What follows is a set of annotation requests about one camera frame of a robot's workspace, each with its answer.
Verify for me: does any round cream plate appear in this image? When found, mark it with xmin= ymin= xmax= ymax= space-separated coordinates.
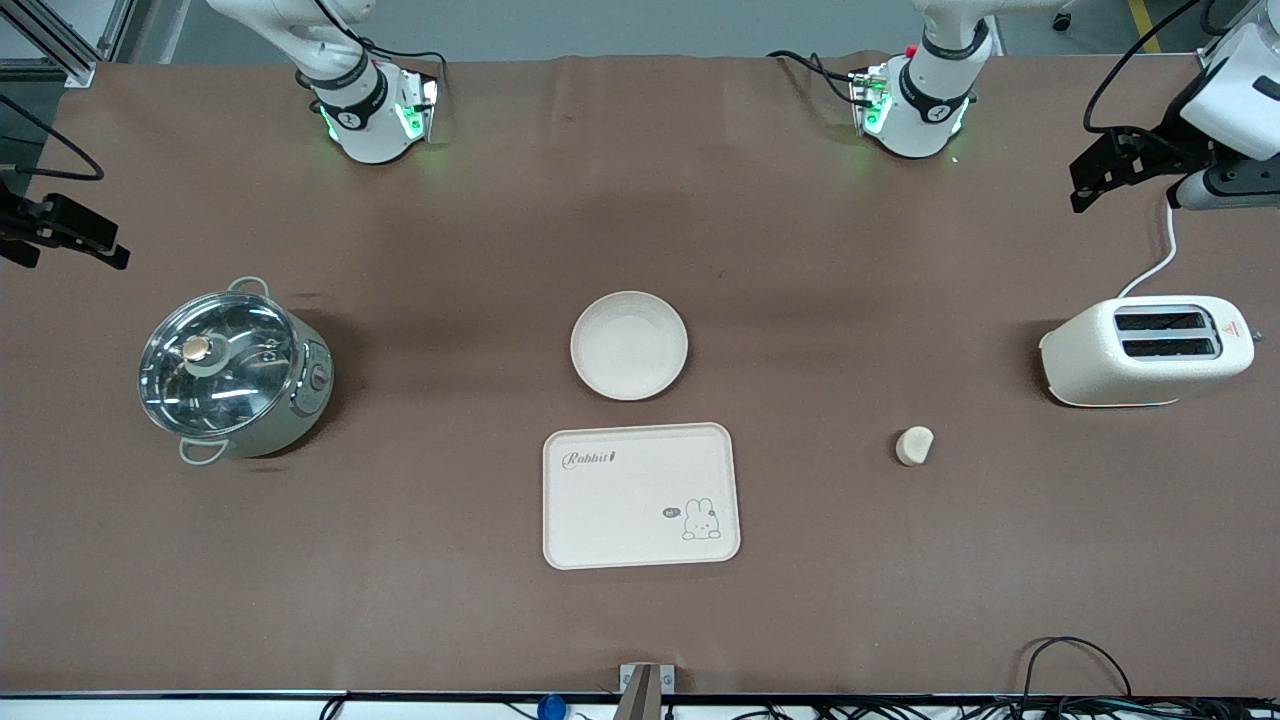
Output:
xmin=570 ymin=290 xmax=689 ymax=402

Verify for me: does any cream rabbit print tray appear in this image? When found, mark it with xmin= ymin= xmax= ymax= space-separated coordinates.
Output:
xmin=542 ymin=422 xmax=742 ymax=571

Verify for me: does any glass pot lid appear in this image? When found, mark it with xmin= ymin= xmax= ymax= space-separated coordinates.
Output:
xmin=138 ymin=292 xmax=301 ymax=441

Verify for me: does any cream two-slot toaster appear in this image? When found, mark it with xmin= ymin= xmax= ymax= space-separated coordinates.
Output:
xmin=1038 ymin=295 xmax=1263 ymax=409

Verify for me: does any pale green electric pot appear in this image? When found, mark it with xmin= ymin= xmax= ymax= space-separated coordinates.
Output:
xmin=138 ymin=277 xmax=336 ymax=466

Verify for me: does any brown table mat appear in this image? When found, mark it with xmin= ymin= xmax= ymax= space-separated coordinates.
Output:
xmin=0 ymin=50 xmax=1280 ymax=698

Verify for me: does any white toaster power cable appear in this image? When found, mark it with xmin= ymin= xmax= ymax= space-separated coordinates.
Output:
xmin=1118 ymin=195 xmax=1181 ymax=299

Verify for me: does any black left arm base cable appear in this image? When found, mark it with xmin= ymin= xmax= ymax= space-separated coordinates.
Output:
xmin=768 ymin=50 xmax=863 ymax=106

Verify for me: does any black arm base cable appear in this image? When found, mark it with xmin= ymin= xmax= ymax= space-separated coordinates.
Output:
xmin=355 ymin=38 xmax=448 ymax=89
xmin=768 ymin=50 xmax=863 ymax=106

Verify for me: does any black right arm base cable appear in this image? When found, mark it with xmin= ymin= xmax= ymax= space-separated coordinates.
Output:
xmin=355 ymin=38 xmax=448 ymax=89

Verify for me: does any black looped cable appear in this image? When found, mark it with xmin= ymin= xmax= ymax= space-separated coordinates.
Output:
xmin=1018 ymin=636 xmax=1136 ymax=720

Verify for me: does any grey metal bracket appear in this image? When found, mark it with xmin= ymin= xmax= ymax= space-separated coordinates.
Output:
xmin=618 ymin=662 xmax=676 ymax=720

